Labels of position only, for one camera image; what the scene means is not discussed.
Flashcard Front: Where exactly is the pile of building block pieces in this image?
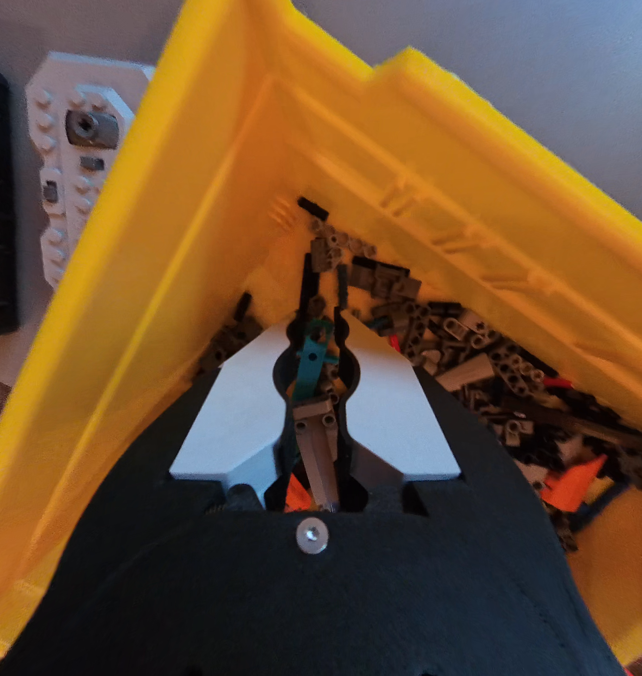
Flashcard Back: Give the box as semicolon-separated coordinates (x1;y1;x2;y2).
194;195;642;552

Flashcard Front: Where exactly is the grey panel piece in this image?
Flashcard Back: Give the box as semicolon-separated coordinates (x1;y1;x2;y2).
291;399;340;512

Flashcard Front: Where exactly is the yellow plastic bin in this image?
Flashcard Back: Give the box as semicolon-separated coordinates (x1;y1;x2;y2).
0;0;642;666

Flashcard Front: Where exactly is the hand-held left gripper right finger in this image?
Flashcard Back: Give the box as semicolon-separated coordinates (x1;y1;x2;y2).
333;311;462;482

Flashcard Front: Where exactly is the grey desk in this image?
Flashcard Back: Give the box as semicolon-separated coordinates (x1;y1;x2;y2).
0;0;642;389

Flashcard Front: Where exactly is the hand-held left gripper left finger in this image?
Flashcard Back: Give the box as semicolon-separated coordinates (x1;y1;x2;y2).
169;312;302;512

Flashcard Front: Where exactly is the light grey battery box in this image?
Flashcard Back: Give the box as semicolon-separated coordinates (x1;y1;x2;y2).
25;52;155;290

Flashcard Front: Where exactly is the teal brick separator tool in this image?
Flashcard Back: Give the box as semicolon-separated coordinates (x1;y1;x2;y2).
291;317;339;402

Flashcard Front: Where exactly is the orange wedge piece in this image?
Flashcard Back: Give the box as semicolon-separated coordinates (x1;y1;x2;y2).
542;454;608;513

